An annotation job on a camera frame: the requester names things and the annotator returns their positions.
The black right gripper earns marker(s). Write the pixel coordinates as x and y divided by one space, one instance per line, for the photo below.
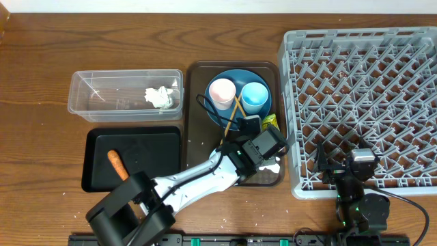
334 171

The yellow silver snack wrapper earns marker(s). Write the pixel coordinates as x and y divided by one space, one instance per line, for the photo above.
270 120

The light blue cup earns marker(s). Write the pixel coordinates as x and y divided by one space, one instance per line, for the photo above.
255 99

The white tissue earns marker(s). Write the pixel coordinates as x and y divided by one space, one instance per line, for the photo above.
160 98

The white napkin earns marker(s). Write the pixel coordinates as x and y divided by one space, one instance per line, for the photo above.
271 164

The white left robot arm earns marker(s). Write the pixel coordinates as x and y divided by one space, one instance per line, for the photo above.
142 209

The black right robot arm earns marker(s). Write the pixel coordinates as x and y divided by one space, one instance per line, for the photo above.
363 215

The grey dishwasher rack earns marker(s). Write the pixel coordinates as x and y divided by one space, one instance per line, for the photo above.
341 86

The wooden chopstick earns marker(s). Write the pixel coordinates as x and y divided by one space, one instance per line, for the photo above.
239 106
232 117

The brown serving tray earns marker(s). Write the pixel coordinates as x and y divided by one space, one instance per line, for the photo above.
200 129

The dark blue plate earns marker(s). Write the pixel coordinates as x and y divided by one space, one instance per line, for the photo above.
240 78

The pink cup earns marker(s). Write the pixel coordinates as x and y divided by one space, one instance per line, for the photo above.
222 92

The black tray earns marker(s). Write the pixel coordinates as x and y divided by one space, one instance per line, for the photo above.
154 150

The clear plastic bin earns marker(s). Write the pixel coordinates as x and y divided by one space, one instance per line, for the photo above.
118 95

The orange carrot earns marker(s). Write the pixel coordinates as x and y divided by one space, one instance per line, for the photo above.
117 164

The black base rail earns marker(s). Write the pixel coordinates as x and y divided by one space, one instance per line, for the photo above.
300 239

